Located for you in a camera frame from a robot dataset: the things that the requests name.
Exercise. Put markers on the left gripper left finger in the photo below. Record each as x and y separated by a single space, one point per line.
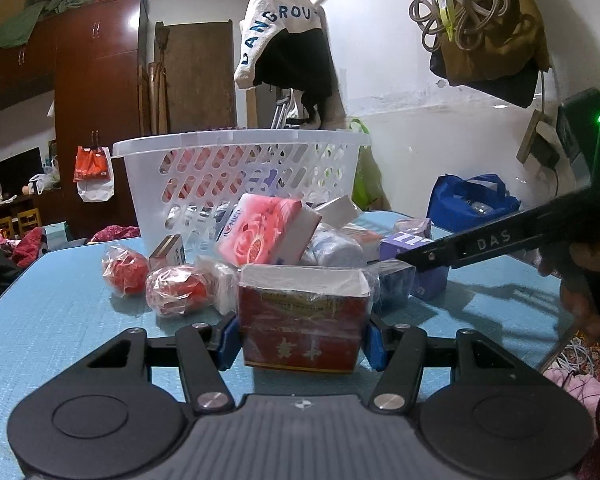
204 352

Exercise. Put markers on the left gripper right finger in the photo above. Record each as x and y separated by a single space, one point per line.
398 354

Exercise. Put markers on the red box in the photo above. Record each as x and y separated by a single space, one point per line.
302 318

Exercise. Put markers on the person right hand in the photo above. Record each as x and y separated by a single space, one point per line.
578 267

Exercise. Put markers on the red wrapped ball right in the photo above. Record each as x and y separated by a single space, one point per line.
178 290

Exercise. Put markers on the red wrapped ball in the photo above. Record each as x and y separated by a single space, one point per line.
124 270
178 290

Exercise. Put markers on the purple box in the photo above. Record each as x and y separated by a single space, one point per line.
430 276

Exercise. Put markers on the small brown white box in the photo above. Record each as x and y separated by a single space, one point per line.
170 252

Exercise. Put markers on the red wrapped ball left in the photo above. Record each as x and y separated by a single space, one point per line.
124 270

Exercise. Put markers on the white wrapped tissue roll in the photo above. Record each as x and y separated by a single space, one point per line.
333 249

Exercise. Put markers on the brown hanging bag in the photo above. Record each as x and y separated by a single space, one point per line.
498 47

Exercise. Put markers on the pink tissue pack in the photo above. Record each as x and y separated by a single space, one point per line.
267 230

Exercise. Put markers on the blue fabric bag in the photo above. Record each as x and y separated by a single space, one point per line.
457 205

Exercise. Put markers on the green white shopping bag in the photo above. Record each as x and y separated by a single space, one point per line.
367 192

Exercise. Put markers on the white plastic laundry basket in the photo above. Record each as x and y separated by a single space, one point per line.
188 183

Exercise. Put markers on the red white plastic bag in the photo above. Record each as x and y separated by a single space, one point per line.
93 174

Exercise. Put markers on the pile of dark clothes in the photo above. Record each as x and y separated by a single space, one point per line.
29 249

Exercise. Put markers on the black garment on hanger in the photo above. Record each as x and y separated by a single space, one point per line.
301 62

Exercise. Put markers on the brown wooden door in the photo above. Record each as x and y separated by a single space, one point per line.
197 61

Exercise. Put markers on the dark red wooden wardrobe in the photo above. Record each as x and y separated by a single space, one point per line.
94 56

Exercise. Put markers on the white hoodie blue letters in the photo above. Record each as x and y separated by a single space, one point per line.
265 19

